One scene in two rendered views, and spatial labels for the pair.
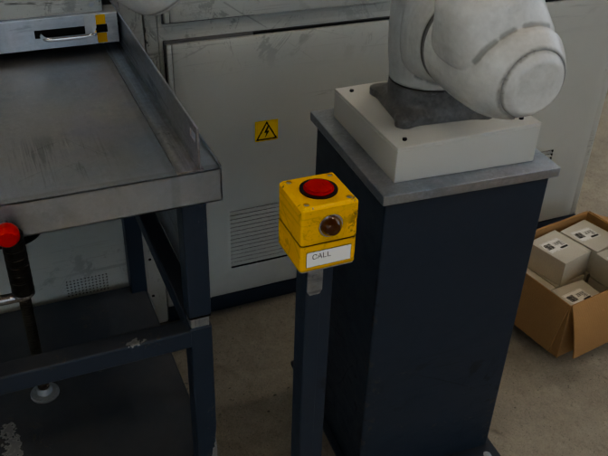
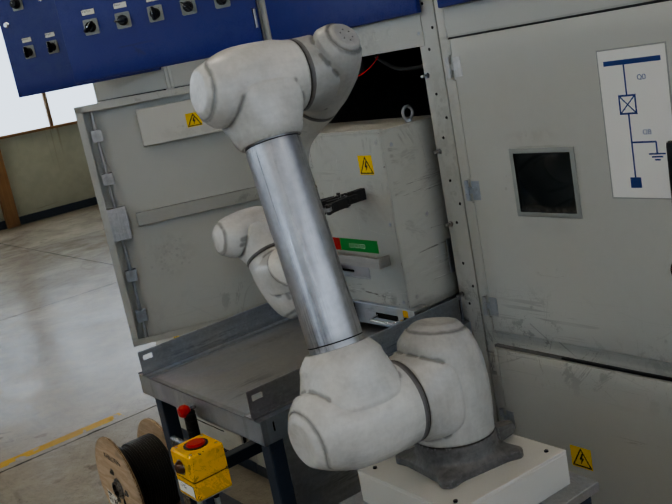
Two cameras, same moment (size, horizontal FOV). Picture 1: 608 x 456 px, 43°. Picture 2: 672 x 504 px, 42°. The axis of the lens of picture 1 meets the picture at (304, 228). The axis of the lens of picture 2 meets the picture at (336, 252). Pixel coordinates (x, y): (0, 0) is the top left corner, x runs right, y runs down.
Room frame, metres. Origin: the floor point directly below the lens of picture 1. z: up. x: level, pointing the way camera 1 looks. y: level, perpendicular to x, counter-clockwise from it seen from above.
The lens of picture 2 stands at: (0.86, -1.67, 1.60)
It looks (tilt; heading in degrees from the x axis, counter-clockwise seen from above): 13 degrees down; 78
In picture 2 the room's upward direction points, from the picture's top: 11 degrees counter-clockwise
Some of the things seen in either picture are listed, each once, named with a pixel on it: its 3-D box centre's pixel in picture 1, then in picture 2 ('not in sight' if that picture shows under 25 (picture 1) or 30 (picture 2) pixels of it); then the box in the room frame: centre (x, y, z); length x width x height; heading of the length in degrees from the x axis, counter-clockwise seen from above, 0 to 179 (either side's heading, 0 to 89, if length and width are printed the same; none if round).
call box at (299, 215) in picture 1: (317, 221); (201, 466); (0.85, -0.02, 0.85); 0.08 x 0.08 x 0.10; 24
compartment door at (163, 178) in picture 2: not in sight; (207, 206); (1.05, 1.02, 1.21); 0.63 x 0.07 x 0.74; 0
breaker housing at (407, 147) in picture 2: not in sight; (403, 197); (1.59, 0.73, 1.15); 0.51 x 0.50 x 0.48; 24
